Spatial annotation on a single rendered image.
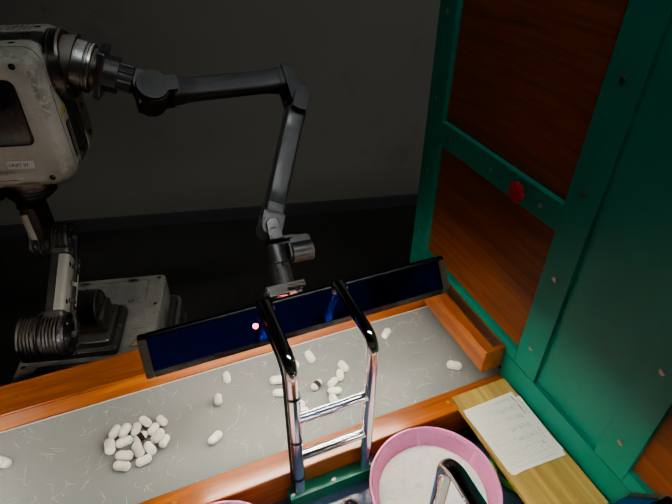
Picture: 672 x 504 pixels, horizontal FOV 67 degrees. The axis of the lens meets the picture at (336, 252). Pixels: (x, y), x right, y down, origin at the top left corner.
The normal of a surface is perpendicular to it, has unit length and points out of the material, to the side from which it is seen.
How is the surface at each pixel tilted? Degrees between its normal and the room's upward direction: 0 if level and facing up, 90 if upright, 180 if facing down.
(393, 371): 0
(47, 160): 90
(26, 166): 90
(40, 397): 0
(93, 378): 0
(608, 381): 90
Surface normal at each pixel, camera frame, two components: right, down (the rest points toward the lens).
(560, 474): 0.00, -0.80
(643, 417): -0.92, 0.22
